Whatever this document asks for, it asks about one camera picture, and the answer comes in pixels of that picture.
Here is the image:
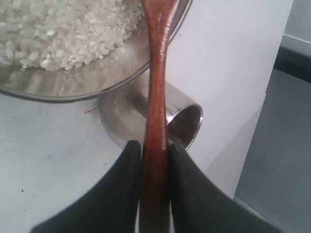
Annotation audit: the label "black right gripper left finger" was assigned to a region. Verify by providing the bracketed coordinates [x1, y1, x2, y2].
[31, 141, 141, 233]

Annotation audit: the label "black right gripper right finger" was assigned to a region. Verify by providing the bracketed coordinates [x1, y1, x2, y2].
[169, 144, 281, 233]

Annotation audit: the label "brown wooden spoon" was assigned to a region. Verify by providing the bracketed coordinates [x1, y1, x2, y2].
[139, 0, 179, 233]

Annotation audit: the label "small steel cup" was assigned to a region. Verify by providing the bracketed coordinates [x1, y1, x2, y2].
[99, 74, 203, 149]

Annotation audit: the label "steel bowl of rice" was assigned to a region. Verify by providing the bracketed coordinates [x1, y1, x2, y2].
[0, 0, 194, 102]

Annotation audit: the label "white rice grains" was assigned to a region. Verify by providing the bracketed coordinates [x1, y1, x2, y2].
[0, 0, 144, 71]

